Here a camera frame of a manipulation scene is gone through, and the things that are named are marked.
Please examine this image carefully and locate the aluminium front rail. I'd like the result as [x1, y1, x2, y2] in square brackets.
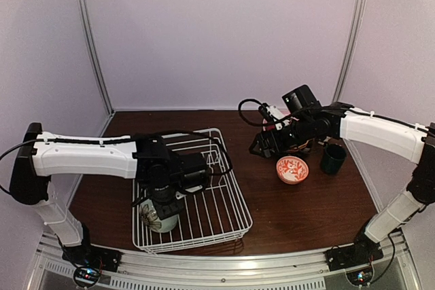
[23, 232, 422, 289]

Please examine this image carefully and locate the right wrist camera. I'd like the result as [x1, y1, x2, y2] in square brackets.
[258, 84, 322, 128]

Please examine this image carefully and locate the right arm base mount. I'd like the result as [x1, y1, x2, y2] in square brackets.
[325, 230, 383, 287]

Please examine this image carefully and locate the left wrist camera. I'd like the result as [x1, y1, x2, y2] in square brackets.
[175, 153, 211, 196]

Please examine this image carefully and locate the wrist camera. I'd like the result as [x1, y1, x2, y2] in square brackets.
[175, 153, 211, 196]
[258, 84, 322, 128]

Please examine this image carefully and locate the green floral cup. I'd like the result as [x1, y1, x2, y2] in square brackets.
[139, 200, 179, 233]

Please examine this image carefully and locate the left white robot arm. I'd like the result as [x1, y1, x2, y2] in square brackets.
[9, 123, 188, 266]

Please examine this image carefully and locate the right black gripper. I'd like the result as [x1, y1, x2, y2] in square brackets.
[251, 114, 315, 156]

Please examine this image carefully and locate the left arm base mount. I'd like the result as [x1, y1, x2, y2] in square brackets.
[58, 225, 122, 289]

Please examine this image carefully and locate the white wire dish rack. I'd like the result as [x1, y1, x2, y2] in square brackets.
[132, 128, 253, 254]

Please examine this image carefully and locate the dark teal mug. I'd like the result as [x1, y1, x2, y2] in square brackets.
[320, 144, 347, 175]

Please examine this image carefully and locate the aluminium frame post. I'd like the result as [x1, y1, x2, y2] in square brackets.
[332, 0, 367, 102]
[77, 0, 114, 115]

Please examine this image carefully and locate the left aluminium frame post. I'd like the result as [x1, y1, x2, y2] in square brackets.
[77, 0, 114, 115]

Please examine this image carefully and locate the right aluminium frame post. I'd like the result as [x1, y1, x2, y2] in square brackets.
[332, 0, 367, 102]

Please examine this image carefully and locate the pink patterned white bowl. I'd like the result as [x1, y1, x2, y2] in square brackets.
[275, 156, 309, 185]

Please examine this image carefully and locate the left black cable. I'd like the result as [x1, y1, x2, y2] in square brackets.
[0, 129, 234, 196]

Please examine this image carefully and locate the yellow dotted plate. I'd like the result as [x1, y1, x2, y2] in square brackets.
[288, 140, 313, 153]

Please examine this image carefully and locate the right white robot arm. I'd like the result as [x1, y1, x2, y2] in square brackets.
[249, 103, 434, 264]

